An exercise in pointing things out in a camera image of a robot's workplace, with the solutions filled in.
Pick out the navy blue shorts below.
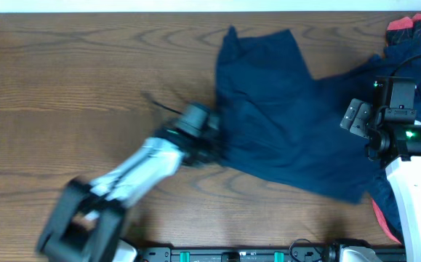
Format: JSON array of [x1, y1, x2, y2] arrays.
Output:
[[215, 28, 379, 203]]

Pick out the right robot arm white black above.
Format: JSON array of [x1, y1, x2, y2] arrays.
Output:
[[340, 76, 421, 261]]

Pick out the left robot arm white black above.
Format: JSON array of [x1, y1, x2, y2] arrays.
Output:
[[36, 137, 221, 261]]

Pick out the pile of navy clothes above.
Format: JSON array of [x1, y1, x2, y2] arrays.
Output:
[[369, 34, 421, 241]]

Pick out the black mounting rail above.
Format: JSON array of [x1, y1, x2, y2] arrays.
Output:
[[136, 246, 326, 262]]

